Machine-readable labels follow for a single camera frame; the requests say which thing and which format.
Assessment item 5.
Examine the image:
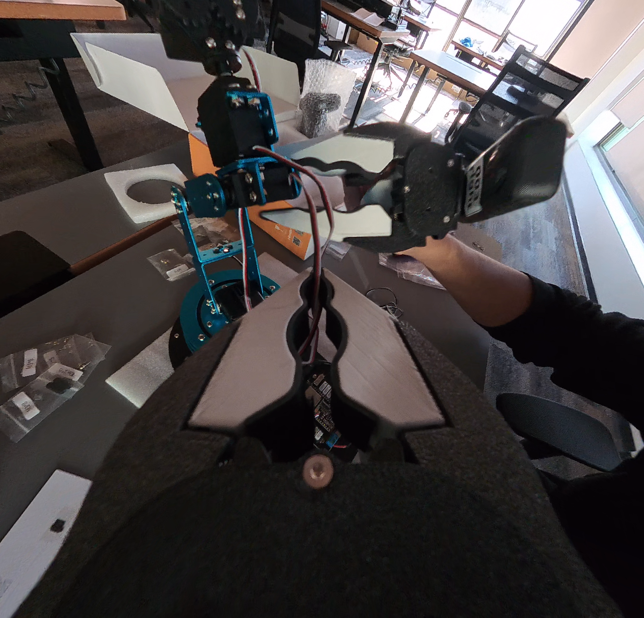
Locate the bubble wrap bag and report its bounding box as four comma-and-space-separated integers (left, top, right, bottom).
297, 58, 358, 140

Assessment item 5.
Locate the orange white cardboard box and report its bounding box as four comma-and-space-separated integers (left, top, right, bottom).
70, 32, 353, 261

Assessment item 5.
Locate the person's right forearm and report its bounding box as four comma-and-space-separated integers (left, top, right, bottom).
443, 243, 644, 427

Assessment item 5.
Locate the small clear parts bag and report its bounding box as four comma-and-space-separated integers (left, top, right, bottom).
0, 366, 84, 443
45, 332, 112, 377
0, 346, 51, 392
189, 218, 242, 256

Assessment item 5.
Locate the black mesh office chair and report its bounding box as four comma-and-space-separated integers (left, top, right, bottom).
445, 44, 589, 146

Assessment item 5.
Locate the flat clear plastic bag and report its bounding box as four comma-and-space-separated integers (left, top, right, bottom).
378, 253, 446, 291

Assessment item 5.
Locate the control circuit board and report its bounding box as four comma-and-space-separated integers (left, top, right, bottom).
302, 361, 363, 463

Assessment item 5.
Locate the small clear nut bag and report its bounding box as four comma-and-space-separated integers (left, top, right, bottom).
147, 248, 196, 281

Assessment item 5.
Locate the person's right hand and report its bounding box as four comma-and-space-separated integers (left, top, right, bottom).
397, 235, 474, 288

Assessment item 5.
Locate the white foam square with hole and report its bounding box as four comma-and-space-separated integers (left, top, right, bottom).
103, 162, 192, 224

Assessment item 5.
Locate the red striped servo cable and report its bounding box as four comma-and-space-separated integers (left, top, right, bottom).
252, 145, 338, 362

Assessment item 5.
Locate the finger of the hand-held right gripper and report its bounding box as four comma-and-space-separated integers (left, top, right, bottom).
259, 195, 398, 251
291, 122, 428, 186

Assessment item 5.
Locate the instruction booklet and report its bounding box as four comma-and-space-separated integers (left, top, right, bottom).
0, 469, 94, 618

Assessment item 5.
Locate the adjoining grey desk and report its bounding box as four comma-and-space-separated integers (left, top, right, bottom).
0, 142, 194, 276

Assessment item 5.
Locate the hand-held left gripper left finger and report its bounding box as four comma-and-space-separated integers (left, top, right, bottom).
187, 270, 319, 435

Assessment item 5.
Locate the white foam sheet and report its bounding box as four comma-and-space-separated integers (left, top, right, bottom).
106, 253, 303, 410

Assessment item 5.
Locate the grey cable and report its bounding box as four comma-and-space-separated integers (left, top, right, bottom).
365, 288, 403, 319

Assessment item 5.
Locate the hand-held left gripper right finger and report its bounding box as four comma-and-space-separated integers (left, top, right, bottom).
320, 270, 447, 431

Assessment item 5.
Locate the black desk flap panel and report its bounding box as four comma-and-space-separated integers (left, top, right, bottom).
0, 230, 71, 317

